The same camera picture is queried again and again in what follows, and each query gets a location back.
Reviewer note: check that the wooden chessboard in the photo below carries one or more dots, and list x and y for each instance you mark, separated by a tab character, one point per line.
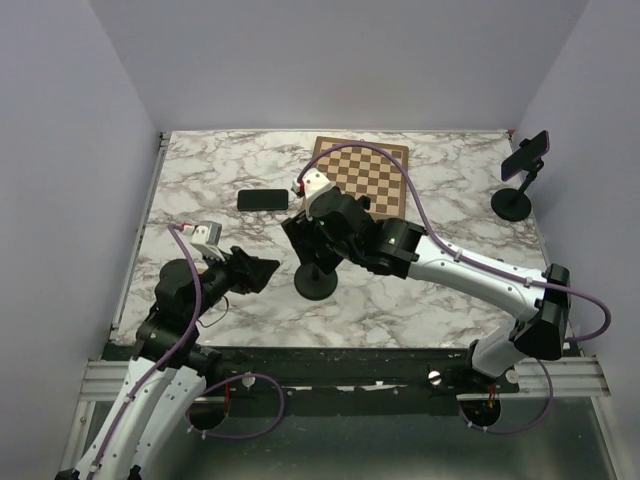
358	171

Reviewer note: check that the black smartphone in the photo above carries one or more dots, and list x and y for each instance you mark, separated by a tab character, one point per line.
254	200

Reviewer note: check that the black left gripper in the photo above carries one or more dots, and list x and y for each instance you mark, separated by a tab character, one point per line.
249	273

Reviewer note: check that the black phone stand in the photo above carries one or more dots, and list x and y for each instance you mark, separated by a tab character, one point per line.
361	204
514	205
313	284

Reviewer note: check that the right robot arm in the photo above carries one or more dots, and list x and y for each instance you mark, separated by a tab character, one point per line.
537	300

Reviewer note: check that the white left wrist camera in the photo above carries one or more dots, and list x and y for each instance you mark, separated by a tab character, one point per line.
204	237

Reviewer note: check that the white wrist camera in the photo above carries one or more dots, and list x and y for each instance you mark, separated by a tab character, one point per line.
313	184
204	237

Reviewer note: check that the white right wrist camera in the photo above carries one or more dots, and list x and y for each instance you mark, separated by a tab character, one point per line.
313	184

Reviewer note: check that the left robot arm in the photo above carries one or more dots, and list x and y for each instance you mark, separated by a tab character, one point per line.
160	350

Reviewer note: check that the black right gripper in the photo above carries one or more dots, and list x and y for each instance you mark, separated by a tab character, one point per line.
299	228

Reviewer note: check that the aluminium frame rail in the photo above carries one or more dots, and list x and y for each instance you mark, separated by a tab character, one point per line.
571	377

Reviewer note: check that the red-edged phone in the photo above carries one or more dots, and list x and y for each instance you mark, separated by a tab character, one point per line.
526	156

